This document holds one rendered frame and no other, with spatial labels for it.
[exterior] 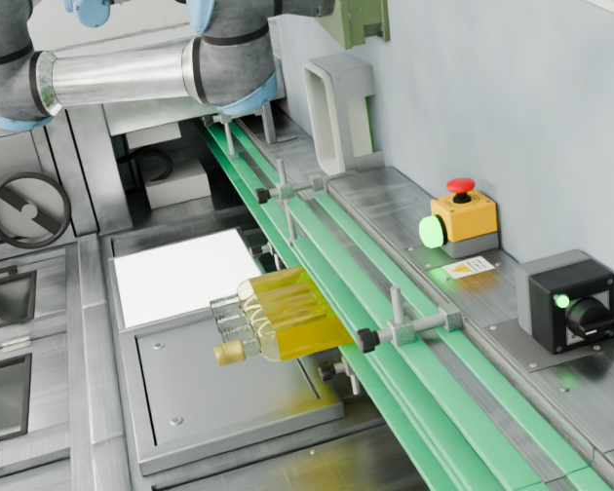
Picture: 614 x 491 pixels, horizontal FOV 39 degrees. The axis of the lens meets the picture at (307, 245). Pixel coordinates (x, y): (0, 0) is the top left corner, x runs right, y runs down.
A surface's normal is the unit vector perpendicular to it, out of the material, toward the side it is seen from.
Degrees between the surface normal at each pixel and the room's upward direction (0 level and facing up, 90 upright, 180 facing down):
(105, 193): 90
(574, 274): 90
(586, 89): 0
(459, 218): 90
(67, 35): 90
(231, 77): 67
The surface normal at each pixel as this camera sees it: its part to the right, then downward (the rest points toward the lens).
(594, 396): -0.16, -0.91
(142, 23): 0.26, 0.35
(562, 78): -0.95, 0.25
